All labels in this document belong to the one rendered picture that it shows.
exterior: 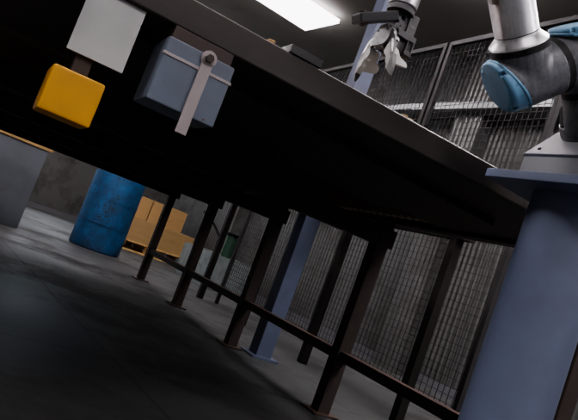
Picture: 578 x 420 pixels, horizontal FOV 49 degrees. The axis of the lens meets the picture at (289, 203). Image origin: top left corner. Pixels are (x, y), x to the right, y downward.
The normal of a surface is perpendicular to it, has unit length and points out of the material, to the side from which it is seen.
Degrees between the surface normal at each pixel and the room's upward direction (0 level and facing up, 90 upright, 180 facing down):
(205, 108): 90
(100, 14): 90
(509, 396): 90
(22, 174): 90
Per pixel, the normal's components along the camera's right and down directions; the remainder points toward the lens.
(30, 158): 0.68, 0.18
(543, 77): 0.23, 0.32
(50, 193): 0.53, 0.11
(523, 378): -0.25, -0.19
